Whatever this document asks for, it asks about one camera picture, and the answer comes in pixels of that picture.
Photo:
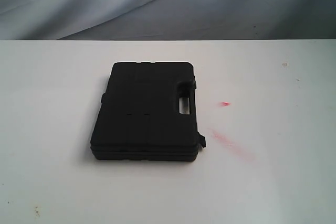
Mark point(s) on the grey backdrop cloth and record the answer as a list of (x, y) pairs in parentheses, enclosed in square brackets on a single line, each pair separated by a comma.
[(167, 19)]

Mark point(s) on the black plastic tool case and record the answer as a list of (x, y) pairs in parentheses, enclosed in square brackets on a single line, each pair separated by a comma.
[(148, 112)]

